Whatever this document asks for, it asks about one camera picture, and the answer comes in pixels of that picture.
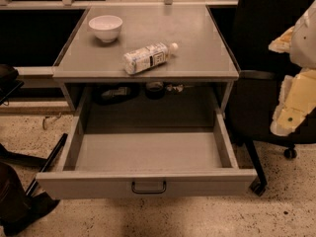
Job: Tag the black drawer handle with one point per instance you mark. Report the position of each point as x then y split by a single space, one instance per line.
149 188

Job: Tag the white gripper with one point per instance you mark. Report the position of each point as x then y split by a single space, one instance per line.
304 42

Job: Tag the white ceramic bowl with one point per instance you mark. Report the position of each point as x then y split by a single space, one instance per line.
106 28

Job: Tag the black pole on floor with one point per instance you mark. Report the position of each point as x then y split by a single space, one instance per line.
47 162

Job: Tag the grey metal cabinet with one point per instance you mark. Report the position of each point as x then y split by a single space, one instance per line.
202 55

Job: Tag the black office chair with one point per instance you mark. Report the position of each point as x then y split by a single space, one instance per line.
254 95

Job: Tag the open grey top drawer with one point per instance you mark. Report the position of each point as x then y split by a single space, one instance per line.
180 139

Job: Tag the dark items under cabinet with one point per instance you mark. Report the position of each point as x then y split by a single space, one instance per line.
118 93

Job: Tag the black chair at left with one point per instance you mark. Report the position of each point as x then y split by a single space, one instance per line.
9 82

